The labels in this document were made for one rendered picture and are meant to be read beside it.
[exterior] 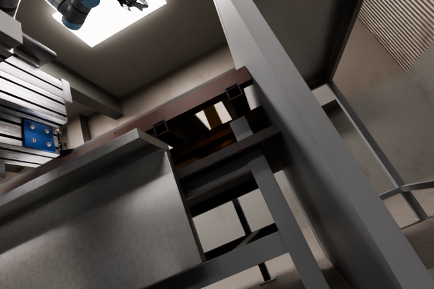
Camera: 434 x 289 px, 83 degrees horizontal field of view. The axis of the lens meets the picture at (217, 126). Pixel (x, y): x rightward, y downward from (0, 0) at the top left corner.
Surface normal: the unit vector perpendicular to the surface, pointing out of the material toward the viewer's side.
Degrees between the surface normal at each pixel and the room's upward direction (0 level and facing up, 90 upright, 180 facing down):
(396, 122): 90
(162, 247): 90
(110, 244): 90
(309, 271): 90
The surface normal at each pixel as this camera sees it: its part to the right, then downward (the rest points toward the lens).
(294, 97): -0.25, -0.30
